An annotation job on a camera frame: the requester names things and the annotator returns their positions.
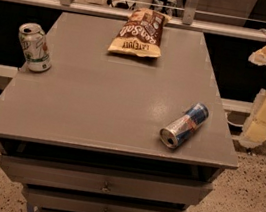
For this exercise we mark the green white soda can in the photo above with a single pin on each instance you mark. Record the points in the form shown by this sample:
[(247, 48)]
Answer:
[(33, 42)]

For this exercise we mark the grey drawer cabinet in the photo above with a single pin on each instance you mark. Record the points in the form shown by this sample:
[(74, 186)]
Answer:
[(84, 136)]

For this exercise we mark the brown sea salt chip bag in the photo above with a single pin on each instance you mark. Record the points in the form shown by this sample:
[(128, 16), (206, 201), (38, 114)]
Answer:
[(141, 35)]

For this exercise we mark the blue silver energy drink can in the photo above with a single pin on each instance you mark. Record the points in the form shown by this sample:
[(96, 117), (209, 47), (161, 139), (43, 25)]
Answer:
[(181, 129)]

